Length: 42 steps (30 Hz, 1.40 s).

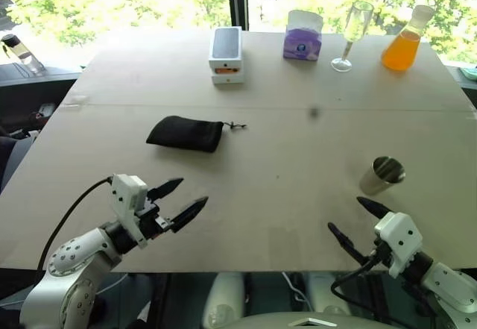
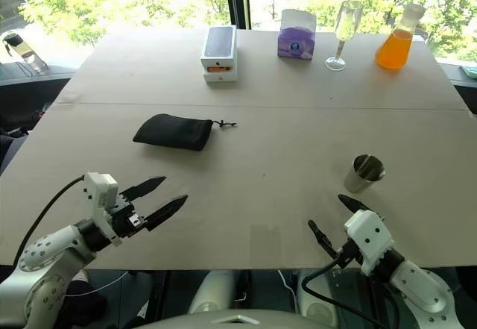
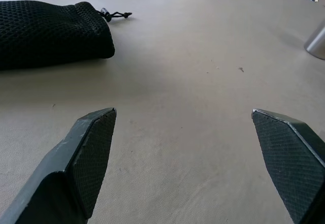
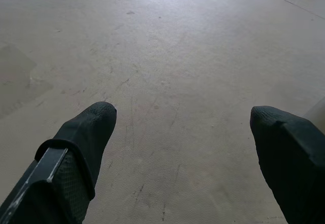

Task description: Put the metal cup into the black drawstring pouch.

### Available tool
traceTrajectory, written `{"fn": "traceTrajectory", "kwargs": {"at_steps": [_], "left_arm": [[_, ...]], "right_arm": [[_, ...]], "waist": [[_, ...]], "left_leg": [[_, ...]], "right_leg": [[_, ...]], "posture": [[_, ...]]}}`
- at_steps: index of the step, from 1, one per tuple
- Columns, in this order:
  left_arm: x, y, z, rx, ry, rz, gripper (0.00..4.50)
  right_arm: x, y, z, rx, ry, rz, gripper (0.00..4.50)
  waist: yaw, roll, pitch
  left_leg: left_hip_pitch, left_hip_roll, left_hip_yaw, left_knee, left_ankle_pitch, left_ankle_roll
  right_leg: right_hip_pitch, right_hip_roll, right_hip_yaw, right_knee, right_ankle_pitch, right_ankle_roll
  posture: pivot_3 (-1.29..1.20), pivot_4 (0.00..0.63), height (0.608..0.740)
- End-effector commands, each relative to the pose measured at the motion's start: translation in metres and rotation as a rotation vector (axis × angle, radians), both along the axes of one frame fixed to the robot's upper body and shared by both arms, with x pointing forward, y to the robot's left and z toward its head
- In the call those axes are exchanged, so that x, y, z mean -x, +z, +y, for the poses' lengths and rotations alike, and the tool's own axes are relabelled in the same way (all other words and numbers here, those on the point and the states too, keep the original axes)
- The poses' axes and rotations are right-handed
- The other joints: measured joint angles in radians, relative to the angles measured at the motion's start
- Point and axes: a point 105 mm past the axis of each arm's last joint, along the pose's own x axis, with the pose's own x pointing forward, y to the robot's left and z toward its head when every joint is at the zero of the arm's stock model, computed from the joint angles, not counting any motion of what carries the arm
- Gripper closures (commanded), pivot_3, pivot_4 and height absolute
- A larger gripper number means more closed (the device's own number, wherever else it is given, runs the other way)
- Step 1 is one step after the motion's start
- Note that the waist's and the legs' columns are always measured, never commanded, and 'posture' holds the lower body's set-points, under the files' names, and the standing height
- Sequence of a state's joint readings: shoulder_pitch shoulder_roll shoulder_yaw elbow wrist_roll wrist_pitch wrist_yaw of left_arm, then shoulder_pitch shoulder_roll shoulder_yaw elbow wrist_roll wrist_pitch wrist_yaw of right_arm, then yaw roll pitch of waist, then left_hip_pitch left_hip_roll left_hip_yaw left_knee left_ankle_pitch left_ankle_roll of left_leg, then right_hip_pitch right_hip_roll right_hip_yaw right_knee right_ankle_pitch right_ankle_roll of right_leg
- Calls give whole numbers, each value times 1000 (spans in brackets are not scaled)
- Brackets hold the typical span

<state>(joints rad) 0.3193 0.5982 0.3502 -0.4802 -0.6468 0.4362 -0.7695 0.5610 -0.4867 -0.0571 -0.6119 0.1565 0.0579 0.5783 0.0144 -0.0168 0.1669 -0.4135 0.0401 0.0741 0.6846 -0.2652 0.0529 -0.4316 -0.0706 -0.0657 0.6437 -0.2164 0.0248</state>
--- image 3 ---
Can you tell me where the silver metal cylinder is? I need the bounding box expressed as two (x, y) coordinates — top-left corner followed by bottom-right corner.
(304, 20), (325, 60)

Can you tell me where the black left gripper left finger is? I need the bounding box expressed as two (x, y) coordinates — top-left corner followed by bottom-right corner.
(0, 107), (117, 224)

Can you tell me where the black mesh drawstring pouch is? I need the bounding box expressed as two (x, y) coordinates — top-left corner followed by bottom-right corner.
(0, 0), (133, 71)

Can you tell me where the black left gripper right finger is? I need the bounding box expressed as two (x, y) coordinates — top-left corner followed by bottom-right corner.
(251, 109), (325, 224)

